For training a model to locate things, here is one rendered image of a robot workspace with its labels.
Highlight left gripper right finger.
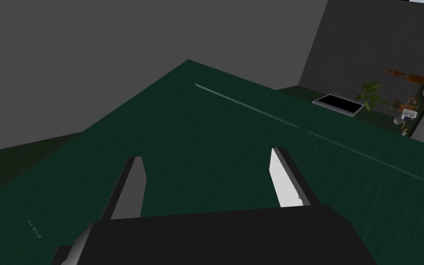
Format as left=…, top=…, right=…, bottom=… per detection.
left=269, top=147, right=321, bottom=208

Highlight green potted plant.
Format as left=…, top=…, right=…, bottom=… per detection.
left=355, top=81, right=391, bottom=112

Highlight black panel with grey frame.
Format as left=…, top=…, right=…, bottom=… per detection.
left=312, top=93, right=365, bottom=118

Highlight brown bottle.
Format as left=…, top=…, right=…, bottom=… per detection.
left=386, top=69, right=424, bottom=85

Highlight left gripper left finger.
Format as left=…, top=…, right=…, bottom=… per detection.
left=101, top=156, right=148, bottom=221

